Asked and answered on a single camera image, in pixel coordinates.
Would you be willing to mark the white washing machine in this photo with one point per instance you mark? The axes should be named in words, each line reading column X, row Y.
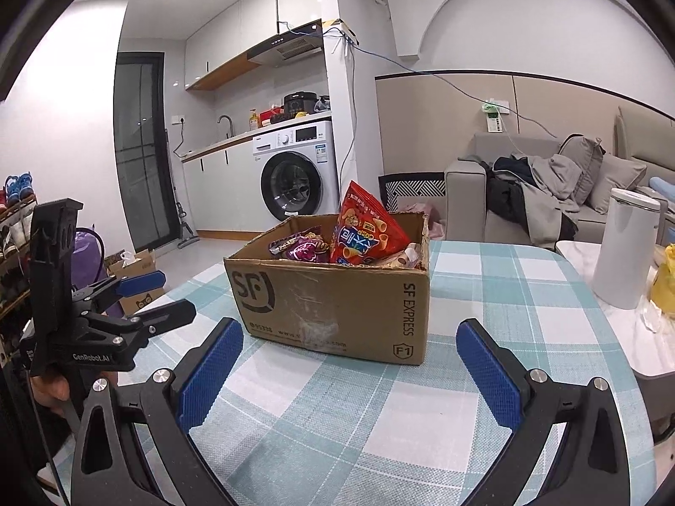
column 298, row 175

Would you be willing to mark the black glass door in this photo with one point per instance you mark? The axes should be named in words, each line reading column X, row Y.
column 141, row 149

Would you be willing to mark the range hood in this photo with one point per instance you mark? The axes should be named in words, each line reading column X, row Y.
column 288, row 47

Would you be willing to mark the clear bread bun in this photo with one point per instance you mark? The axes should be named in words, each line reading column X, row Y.
column 408, row 258

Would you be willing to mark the black patterned chair back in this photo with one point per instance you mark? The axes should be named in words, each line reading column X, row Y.
column 398, row 191

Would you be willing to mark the kitchen faucet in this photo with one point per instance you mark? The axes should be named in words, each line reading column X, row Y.
column 225, row 126

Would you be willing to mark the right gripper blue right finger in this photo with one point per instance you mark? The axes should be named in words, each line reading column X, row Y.
column 590, row 466

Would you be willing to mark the small cardboard box on floor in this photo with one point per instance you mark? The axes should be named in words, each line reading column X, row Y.
column 130, row 265

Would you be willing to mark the black rice cooker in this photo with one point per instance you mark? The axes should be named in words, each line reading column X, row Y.
column 299, row 102

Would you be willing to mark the red triangular biscuit bag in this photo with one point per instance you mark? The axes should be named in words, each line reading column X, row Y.
column 364, row 231

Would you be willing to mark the grey sofa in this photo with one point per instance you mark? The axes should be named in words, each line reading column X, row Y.
column 639, row 159

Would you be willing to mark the teal plaid tablecloth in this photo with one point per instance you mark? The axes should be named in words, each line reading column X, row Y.
column 291, row 427

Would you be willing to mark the white marble side table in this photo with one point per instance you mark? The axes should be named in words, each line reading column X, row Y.
column 647, row 338

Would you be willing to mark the pile of clothes on sofa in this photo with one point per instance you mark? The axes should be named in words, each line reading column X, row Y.
column 535, row 193

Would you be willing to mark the brown SF cardboard box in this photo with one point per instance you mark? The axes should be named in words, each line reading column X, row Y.
column 364, row 312

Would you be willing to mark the grey sofa cushion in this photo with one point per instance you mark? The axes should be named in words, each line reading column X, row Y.
column 587, row 153

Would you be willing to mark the person's left hand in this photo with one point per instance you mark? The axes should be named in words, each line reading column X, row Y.
column 51, row 391

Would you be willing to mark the purple candy bag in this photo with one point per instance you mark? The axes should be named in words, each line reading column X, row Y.
column 308, row 246

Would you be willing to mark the white wall socket charger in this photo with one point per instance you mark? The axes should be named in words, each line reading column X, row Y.
column 494, row 111

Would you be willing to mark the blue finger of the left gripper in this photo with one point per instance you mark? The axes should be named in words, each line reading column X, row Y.
column 110, row 290
column 141, row 327

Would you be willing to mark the pink cloth on floor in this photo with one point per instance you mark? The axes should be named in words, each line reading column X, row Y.
column 435, row 224

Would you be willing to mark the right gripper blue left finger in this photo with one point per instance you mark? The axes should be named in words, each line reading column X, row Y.
column 109, row 465

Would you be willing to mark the shoe rack with shoes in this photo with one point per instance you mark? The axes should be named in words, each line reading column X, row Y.
column 18, row 202

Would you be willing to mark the yellow plastic bag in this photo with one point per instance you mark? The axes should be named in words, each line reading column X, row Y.
column 662, row 292

